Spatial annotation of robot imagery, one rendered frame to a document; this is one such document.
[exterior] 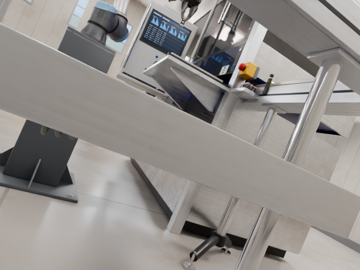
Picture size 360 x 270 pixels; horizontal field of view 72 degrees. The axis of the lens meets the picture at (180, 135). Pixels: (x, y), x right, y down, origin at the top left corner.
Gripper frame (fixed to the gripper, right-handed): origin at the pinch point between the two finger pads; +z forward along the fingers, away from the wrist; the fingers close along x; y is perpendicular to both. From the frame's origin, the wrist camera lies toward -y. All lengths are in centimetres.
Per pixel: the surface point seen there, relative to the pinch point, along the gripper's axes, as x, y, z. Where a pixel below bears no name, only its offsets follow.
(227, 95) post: 38.0, 11.8, 29.8
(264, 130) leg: 53, 34, 43
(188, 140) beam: -7, 92, 63
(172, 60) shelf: 1.2, 10.7, 27.2
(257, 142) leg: 53, 33, 49
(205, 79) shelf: 22.2, 10.7, 27.2
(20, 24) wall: -293, -716, -62
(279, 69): 63, 12, 1
